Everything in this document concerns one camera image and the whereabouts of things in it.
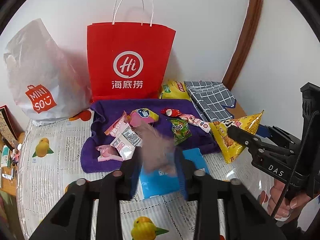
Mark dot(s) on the green snack packet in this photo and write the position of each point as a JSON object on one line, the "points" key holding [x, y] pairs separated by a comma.
{"points": [[180, 130]]}

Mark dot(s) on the pink and yellow snack packet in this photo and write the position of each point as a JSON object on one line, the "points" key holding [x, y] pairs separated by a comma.
{"points": [[143, 115]]}

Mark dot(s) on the clear plastic Miniso bag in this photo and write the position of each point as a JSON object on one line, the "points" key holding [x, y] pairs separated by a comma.
{"points": [[37, 67]]}

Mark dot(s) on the pink candy packet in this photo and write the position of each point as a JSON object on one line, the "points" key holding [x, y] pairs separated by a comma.
{"points": [[107, 153]]}

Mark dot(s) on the yellow triangular snack packet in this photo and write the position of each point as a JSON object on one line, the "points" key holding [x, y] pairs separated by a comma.
{"points": [[225, 145]]}

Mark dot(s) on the purple towel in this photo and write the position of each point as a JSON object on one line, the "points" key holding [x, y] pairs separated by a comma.
{"points": [[107, 110]]}

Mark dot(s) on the pale pink snack packet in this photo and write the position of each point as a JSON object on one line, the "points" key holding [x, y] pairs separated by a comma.
{"points": [[157, 150]]}

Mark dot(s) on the blue tissue pack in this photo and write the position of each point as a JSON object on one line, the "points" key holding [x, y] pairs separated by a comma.
{"points": [[195, 157]]}

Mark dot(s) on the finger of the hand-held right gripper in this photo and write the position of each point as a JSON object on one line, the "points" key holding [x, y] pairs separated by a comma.
{"points": [[265, 130], [240, 135]]}

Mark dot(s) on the white tube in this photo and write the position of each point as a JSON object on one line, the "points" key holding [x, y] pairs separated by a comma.
{"points": [[7, 175]]}

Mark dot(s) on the white berry print snack packet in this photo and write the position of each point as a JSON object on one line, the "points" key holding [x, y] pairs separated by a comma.
{"points": [[197, 123]]}

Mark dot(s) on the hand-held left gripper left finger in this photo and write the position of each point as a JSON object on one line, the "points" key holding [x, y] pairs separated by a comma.
{"points": [[136, 180]]}

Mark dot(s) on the large yellow snack bag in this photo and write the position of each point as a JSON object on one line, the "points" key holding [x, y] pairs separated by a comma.
{"points": [[173, 90]]}

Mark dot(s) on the silver label snack packet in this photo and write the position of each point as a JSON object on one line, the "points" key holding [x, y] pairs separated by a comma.
{"points": [[132, 135]]}

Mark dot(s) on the white square snack packet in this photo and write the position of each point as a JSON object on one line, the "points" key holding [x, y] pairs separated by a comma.
{"points": [[123, 148]]}

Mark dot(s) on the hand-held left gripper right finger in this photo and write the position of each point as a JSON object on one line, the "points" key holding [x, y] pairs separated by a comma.
{"points": [[181, 177]]}

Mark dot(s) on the small teal box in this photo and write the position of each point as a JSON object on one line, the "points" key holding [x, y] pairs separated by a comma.
{"points": [[4, 156]]}

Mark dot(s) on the red paper bag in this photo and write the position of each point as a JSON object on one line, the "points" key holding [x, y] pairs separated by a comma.
{"points": [[130, 55]]}

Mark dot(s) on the person's right hand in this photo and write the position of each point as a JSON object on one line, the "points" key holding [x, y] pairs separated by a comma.
{"points": [[275, 200]]}

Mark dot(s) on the red white bear candy packet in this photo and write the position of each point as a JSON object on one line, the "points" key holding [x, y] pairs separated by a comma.
{"points": [[171, 112]]}

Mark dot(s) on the panda print snack packet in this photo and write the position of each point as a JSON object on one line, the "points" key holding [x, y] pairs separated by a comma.
{"points": [[117, 125]]}

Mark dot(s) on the brown framed box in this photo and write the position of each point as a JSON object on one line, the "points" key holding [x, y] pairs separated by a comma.
{"points": [[8, 127]]}

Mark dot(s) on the brown wooden door frame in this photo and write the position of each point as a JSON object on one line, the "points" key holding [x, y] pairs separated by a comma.
{"points": [[247, 30]]}

